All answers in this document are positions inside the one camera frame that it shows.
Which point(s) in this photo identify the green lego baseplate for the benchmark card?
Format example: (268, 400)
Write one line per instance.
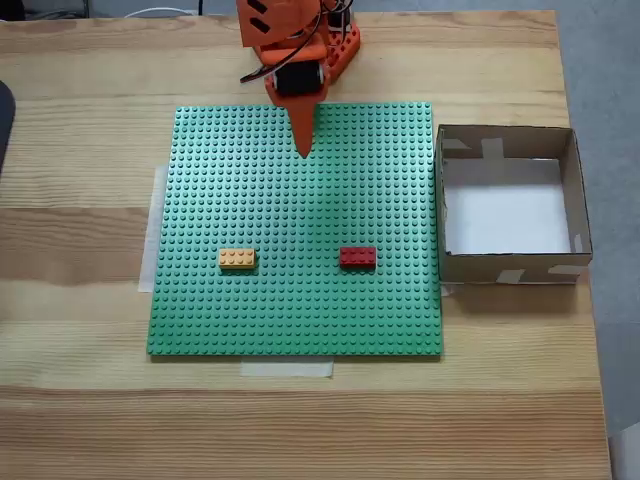
(300, 310)

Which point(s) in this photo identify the yellow lego block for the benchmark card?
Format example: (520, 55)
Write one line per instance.
(237, 259)

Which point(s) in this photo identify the black curved object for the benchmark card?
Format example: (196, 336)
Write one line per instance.
(5, 125)

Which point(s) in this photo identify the translucent masking tape strip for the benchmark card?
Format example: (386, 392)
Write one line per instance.
(446, 290)
(285, 369)
(150, 240)

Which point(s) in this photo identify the red lego block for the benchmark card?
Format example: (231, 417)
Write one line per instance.
(357, 257)

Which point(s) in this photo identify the white board panel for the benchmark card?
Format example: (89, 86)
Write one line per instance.
(627, 455)

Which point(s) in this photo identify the open cardboard box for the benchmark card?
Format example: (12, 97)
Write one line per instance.
(470, 272)

